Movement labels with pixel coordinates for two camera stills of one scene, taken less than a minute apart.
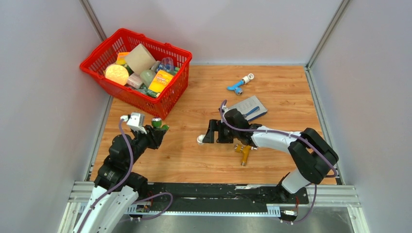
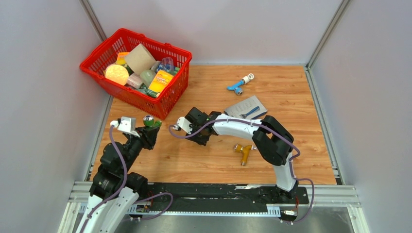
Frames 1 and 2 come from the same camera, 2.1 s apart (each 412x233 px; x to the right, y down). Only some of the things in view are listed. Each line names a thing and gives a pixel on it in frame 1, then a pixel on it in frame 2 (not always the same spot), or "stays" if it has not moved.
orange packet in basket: [121, 58] stays
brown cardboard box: [140, 59] stays
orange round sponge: [117, 73] stays
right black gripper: [215, 125] -> [202, 141]
